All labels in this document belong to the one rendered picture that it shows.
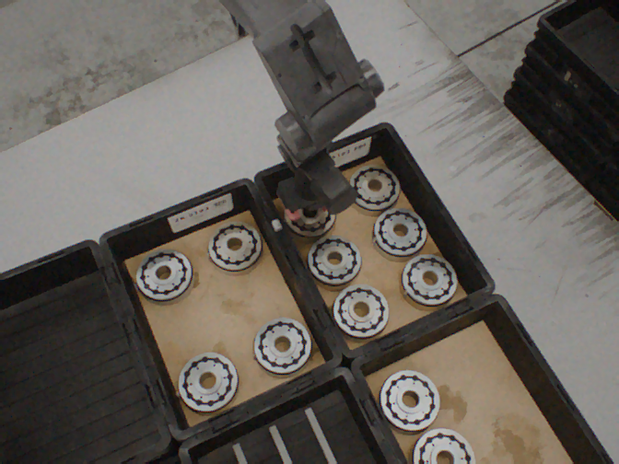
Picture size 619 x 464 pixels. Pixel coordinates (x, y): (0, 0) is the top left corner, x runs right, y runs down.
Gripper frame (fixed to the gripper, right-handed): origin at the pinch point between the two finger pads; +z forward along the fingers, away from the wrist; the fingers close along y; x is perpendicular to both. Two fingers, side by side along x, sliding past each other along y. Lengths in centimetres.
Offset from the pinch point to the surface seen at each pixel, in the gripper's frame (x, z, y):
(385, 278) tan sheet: -16.9, 4.4, 8.8
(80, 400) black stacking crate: -16, 6, -50
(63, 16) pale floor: 163, 83, -31
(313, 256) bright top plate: -8.4, 1.6, -2.7
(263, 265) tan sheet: -5.1, 4.6, -11.6
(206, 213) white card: 6.9, -1.0, -18.3
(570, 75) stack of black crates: 28, 32, 94
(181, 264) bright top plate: -0.2, 1.7, -26.2
